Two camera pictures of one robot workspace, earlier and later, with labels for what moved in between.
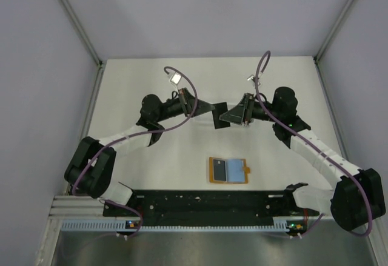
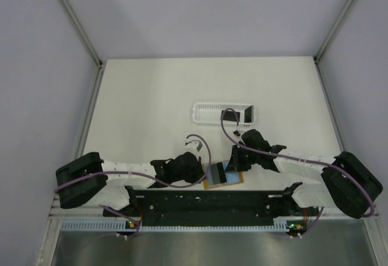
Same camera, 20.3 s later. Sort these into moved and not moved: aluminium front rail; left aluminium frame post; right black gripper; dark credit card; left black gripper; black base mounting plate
Moved: right black gripper; dark credit card; left black gripper
Not moved: left aluminium frame post; black base mounting plate; aluminium front rail
